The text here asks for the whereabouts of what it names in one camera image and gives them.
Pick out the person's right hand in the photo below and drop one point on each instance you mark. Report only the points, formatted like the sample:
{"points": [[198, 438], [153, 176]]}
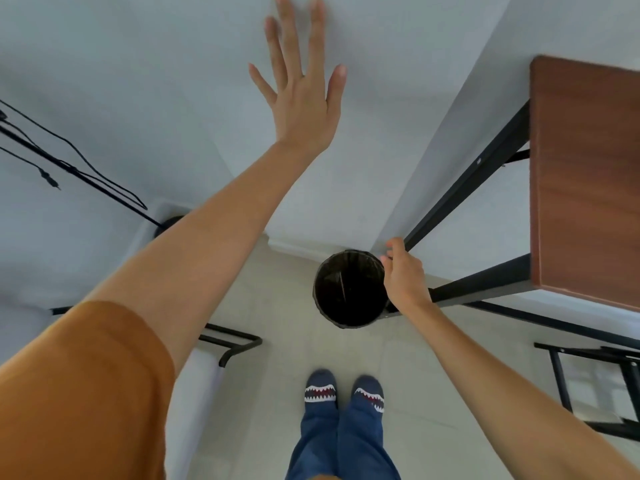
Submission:
{"points": [[406, 282]]}

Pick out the brown wooden table black frame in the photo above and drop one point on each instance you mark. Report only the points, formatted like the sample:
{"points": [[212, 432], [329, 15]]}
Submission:
{"points": [[585, 179]]}

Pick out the person's left thumb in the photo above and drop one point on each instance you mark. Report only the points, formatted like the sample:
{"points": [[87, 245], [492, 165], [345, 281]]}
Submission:
{"points": [[336, 83]]}

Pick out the person's right thumb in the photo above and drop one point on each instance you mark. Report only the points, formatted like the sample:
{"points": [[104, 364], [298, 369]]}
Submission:
{"points": [[386, 264]]}

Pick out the person's left hand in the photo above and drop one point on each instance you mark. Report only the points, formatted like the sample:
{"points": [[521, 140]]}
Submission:
{"points": [[302, 112]]}

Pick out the person's left little finger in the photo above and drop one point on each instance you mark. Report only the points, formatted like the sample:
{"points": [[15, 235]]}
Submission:
{"points": [[262, 84]]}

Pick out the black round waste bin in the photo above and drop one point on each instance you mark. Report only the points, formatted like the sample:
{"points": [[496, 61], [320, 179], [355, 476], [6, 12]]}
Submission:
{"points": [[350, 289]]}

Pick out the orange shirt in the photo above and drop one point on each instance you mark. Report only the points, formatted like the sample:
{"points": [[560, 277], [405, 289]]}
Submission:
{"points": [[80, 394]]}

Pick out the person's left middle finger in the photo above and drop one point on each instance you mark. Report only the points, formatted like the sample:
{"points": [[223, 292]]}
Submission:
{"points": [[289, 37]]}

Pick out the person's right forearm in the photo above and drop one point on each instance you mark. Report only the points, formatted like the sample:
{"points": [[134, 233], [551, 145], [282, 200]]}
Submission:
{"points": [[500, 394]]}

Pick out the blue shark print slipper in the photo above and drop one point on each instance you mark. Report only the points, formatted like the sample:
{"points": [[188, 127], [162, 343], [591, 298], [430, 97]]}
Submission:
{"points": [[369, 394], [320, 389]]}

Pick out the black metal folding rack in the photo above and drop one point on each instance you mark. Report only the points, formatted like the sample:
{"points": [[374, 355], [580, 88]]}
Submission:
{"points": [[560, 379]]}

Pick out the black light stand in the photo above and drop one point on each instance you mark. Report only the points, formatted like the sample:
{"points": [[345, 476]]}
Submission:
{"points": [[170, 224]]}

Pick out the black metal tube frame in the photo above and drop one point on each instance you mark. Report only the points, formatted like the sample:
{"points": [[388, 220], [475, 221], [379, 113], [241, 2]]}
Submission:
{"points": [[241, 340]]}

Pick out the person's left forearm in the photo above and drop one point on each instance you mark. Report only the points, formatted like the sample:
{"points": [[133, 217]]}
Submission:
{"points": [[210, 244]]}

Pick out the blue jeans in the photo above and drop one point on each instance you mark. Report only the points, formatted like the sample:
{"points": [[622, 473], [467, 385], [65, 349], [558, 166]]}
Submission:
{"points": [[345, 444]]}

